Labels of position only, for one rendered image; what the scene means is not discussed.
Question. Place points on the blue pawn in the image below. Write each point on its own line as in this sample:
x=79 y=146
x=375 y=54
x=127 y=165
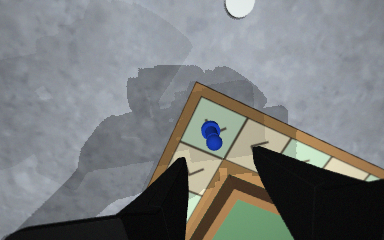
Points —
x=211 y=131

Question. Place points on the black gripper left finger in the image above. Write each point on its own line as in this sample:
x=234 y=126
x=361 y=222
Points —
x=158 y=213

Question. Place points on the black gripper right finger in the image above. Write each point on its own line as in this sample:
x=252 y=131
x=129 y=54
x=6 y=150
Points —
x=319 y=204

